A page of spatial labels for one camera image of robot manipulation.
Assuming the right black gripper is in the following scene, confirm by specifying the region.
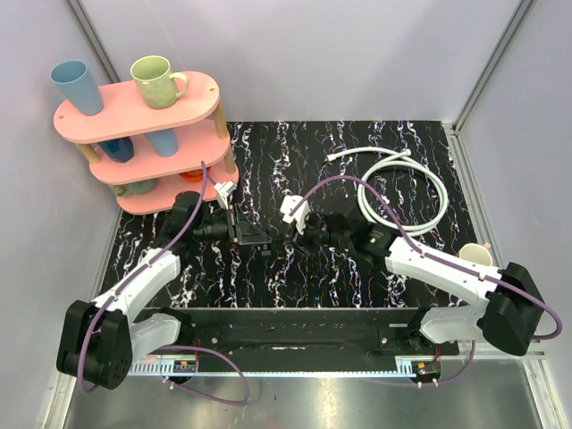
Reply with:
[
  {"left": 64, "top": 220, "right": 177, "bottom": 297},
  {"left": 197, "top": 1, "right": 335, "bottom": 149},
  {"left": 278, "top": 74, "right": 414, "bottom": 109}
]
[{"left": 285, "top": 210, "right": 351, "bottom": 256}]

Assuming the white hose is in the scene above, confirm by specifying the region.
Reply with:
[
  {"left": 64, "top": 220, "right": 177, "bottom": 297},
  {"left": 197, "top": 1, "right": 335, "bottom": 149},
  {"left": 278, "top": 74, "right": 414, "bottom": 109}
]
[{"left": 323, "top": 147, "right": 449, "bottom": 238}]

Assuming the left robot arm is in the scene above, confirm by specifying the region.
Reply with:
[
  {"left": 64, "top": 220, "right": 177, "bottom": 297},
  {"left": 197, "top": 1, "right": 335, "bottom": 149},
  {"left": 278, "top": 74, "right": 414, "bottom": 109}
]
[{"left": 55, "top": 191, "right": 272, "bottom": 390}]

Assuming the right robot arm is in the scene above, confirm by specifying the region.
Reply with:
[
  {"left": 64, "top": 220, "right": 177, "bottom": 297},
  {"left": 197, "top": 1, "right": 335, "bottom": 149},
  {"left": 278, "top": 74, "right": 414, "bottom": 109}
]
[{"left": 282, "top": 213, "right": 543, "bottom": 357}]

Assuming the black marbled mat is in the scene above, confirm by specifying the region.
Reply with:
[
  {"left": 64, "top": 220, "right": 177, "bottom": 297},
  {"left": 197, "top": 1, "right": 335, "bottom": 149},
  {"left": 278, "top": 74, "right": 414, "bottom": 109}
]
[{"left": 96, "top": 119, "right": 498, "bottom": 310}]

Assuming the orange bowl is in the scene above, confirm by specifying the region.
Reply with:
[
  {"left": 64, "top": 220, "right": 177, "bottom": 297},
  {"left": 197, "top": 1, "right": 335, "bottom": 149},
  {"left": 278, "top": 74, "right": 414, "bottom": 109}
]
[{"left": 179, "top": 170, "right": 204, "bottom": 182}]

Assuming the teal mug bottom shelf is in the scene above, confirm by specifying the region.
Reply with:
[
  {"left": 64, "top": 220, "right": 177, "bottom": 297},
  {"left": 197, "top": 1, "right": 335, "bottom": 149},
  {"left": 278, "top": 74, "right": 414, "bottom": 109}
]
[{"left": 112, "top": 179, "right": 157, "bottom": 197}]

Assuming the light blue cup middle shelf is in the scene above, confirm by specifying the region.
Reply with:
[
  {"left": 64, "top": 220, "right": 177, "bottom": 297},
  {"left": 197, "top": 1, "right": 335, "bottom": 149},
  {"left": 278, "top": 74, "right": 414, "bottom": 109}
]
[{"left": 146, "top": 129, "right": 179, "bottom": 157}]

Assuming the pink three-tier shelf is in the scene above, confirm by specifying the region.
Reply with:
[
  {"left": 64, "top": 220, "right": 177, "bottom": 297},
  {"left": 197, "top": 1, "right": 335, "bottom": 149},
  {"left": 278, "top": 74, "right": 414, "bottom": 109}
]
[{"left": 54, "top": 71, "right": 240, "bottom": 215}]

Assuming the dark blue cup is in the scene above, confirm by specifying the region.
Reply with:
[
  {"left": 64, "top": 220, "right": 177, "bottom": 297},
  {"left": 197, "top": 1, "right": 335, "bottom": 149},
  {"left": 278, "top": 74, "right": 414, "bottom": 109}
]
[{"left": 98, "top": 137, "right": 134, "bottom": 163}]

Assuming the green mug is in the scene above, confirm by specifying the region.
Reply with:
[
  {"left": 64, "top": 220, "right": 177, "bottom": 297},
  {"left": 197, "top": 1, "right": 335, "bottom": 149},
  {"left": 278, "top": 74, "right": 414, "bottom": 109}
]
[{"left": 130, "top": 55, "right": 189, "bottom": 110}]

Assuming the pink beige cup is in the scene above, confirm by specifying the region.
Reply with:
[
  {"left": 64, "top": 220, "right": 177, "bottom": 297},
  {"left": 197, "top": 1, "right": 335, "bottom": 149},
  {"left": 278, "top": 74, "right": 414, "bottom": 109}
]
[{"left": 457, "top": 242, "right": 493, "bottom": 266}]

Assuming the light blue tall cup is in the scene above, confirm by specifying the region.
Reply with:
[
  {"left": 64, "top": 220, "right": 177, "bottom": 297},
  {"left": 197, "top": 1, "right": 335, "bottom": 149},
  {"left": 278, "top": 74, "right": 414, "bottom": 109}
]
[{"left": 50, "top": 60, "right": 104, "bottom": 116}]

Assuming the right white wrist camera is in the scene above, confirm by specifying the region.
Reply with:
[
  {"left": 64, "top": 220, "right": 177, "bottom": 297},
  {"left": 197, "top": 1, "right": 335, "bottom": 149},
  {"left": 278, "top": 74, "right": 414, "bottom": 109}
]
[{"left": 280, "top": 195, "right": 310, "bottom": 235}]

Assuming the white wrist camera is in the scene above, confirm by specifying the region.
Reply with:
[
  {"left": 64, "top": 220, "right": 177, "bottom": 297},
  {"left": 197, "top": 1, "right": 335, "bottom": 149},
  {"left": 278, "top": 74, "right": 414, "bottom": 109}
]
[
  {"left": 214, "top": 181, "right": 237, "bottom": 210},
  {"left": 280, "top": 195, "right": 310, "bottom": 235}
]

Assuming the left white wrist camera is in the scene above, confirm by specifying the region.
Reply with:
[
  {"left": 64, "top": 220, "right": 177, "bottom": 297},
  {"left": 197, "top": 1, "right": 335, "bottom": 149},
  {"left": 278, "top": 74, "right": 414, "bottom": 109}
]
[{"left": 214, "top": 181, "right": 237, "bottom": 210}]

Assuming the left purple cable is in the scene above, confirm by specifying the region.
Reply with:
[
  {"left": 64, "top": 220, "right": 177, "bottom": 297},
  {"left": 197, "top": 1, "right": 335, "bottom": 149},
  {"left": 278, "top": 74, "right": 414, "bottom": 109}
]
[{"left": 76, "top": 160, "right": 249, "bottom": 406}]

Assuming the purple cable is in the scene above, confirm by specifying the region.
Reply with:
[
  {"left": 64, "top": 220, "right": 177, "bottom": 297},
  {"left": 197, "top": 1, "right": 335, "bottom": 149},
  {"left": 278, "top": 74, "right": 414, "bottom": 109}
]
[
  {"left": 76, "top": 160, "right": 249, "bottom": 406},
  {"left": 290, "top": 175, "right": 563, "bottom": 388}
]

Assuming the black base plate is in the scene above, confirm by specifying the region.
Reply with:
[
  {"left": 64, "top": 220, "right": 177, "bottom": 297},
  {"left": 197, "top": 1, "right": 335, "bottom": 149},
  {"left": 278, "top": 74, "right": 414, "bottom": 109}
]
[{"left": 142, "top": 307, "right": 461, "bottom": 373}]

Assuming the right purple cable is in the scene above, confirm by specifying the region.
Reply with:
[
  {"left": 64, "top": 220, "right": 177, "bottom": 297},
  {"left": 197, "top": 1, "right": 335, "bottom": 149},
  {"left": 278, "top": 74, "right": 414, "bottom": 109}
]
[{"left": 290, "top": 175, "right": 563, "bottom": 388}]

